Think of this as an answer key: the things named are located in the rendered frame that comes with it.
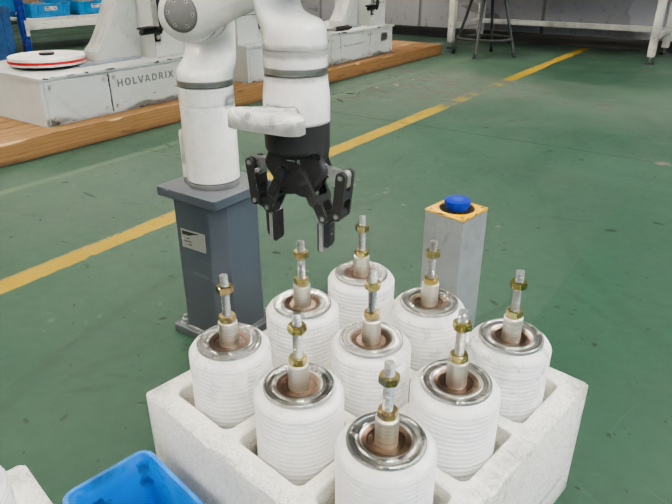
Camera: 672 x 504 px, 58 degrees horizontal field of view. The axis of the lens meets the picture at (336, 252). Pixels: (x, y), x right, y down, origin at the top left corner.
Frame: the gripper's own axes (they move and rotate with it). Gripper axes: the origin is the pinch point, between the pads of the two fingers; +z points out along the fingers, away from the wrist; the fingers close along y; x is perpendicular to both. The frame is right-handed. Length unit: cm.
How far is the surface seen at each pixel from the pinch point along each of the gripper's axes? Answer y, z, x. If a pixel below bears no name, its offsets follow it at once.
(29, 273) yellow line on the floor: 86, 35, -17
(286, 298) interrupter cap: 2.5, 9.9, -0.1
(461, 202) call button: -12.3, 2.2, -25.7
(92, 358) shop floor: 46, 35, -1
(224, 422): 1.0, 18.0, 15.8
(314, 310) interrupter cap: -2.4, 9.8, 0.9
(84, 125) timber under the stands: 162, 27, -99
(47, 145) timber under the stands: 164, 31, -83
